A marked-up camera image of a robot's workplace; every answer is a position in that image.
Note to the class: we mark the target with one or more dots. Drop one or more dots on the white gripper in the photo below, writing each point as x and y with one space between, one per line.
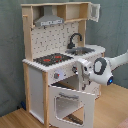
84 67

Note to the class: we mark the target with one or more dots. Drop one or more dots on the white oven door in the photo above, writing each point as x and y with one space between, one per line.
63 101

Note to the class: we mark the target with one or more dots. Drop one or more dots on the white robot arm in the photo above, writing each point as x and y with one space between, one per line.
99 71

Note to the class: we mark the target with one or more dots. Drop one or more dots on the wooden toy kitchen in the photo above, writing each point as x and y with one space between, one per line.
47 40

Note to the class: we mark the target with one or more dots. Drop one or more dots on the right red stove knob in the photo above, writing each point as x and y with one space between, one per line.
74 69

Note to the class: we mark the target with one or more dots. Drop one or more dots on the red stove knob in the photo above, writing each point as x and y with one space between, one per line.
56 75
74 69

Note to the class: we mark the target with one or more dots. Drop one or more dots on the grey toy sink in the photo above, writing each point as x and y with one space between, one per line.
79 51

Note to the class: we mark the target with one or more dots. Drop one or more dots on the black toy faucet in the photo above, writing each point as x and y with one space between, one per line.
72 43

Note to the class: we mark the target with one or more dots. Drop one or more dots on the left red stove knob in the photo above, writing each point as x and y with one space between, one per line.
56 75

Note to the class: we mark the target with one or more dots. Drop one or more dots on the black stovetop red burners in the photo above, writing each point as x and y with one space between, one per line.
52 59

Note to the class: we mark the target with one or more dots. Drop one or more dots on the white microwave door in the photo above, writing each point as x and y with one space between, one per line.
94 11

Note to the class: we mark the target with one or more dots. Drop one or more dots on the grey range hood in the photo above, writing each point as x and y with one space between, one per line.
48 18

